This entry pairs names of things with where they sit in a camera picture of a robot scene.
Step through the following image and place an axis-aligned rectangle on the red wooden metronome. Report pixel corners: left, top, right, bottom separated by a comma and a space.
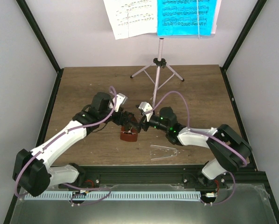
120, 124, 138, 142

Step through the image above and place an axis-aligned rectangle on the clear plastic metronome cover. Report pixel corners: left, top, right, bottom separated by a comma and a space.
150, 145, 179, 161

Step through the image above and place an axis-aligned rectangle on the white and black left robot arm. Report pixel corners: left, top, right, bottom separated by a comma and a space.
13, 92, 138, 196

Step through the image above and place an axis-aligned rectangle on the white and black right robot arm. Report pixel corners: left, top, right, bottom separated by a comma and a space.
137, 102, 252, 188

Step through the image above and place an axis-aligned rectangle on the lilac music stand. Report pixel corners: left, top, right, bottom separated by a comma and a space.
130, 38, 185, 106

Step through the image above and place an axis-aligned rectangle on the white sheet music page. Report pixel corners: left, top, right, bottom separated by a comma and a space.
104, 0, 157, 40

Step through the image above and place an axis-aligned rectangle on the blue sheet music page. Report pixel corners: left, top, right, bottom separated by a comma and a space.
157, 0, 221, 37

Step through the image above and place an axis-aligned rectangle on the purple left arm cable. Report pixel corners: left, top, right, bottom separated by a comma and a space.
14, 86, 119, 196

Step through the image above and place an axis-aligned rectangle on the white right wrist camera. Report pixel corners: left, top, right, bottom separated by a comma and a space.
136, 102, 153, 116

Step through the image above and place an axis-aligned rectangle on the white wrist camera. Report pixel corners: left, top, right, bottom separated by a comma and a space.
108, 93, 128, 112
136, 102, 153, 116

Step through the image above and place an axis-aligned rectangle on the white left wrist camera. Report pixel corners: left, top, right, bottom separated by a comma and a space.
108, 93, 128, 112

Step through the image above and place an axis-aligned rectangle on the light blue slotted cable duct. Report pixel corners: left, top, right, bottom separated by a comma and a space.
24, 191, 201, 202

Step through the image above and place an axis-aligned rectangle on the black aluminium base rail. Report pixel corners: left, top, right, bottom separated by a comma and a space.
67, 164, 266, 187

